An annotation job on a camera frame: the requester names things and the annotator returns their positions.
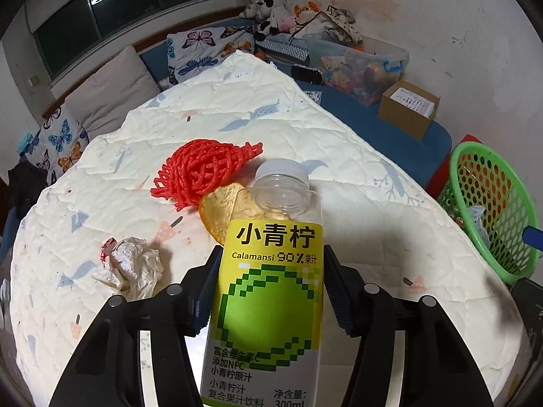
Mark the window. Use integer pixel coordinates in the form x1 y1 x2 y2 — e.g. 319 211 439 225
34 0 230 58

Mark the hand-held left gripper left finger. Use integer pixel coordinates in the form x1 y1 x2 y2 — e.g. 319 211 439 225
49 246 223 407

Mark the red foam fruit net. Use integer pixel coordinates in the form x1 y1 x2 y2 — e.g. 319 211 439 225
150 138 264 213

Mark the red box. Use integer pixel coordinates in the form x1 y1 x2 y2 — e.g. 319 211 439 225
424 133 480 198

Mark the butterfly print pillow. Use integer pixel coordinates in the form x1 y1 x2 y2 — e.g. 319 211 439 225
166 25 256 86
17 104 90 187

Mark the black pouch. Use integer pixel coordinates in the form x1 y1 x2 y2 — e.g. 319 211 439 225
289 63 324 84

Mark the green plastic basket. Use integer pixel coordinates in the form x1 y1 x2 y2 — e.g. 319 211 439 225
437 142 543 286

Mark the beige pillow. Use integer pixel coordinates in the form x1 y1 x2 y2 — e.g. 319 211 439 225
63 45 160 138

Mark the cream printed quilt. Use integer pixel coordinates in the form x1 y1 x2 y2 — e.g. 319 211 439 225
11 49 533 407

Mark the orange fox plush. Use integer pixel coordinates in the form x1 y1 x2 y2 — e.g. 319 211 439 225
293 2 319 24

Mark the patterned flat box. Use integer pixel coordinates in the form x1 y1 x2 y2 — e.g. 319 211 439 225
255 36 310 62

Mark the dark clothes pile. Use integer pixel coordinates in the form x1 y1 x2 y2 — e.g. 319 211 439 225
6 162 47 221

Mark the black and white cow plush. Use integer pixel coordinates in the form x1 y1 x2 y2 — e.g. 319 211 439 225
244 0 293 37

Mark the clear plastic storage box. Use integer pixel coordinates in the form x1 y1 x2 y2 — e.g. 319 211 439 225
305 34 410 104

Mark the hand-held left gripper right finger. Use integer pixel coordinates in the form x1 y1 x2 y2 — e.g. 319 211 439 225
323 244 495 407

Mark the crumpled white paper ball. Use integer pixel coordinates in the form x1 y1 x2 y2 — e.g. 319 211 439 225
92 237 165 302

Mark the brown cardboard box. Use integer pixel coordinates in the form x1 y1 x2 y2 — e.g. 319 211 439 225
377 80 442 140

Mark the patterned cloth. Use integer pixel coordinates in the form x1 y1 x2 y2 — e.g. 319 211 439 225
316 5 363 45

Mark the yellow-brown peel piece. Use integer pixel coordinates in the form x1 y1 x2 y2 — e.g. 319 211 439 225
199 182 255 247

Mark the clear juice bottle yellow-green label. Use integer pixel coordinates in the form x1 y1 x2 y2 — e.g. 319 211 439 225
199 158 325 407

